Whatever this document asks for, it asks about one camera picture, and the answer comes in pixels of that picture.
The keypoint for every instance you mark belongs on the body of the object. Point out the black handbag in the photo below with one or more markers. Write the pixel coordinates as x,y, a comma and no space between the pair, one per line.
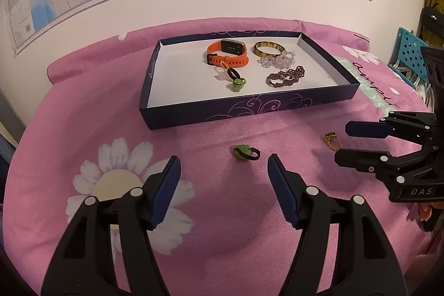
430,27

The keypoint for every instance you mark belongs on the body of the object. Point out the blue plastic basket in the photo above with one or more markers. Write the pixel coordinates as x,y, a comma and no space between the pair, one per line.
409,51

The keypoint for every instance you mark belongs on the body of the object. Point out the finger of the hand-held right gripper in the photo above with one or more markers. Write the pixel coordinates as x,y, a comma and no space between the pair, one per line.
364,129
357,158

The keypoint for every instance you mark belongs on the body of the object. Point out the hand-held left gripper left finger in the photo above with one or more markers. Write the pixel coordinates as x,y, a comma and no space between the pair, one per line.
163,192

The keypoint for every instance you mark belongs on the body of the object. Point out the tortoiseshell bangle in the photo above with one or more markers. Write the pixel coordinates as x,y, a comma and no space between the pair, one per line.
258,52

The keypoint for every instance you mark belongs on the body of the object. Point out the person's right hand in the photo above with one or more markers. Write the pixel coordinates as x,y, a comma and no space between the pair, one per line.
425,212

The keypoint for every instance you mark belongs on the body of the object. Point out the dark purple box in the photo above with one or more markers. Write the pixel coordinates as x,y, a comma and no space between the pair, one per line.
187,81

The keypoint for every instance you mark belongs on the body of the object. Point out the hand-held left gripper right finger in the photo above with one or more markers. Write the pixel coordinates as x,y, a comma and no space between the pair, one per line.
284,192

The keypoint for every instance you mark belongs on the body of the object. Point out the orange smartwatch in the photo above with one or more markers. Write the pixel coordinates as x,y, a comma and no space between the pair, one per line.
225,59

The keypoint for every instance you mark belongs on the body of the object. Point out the pink floral blanket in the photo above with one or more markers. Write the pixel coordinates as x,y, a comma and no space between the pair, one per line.
104,108

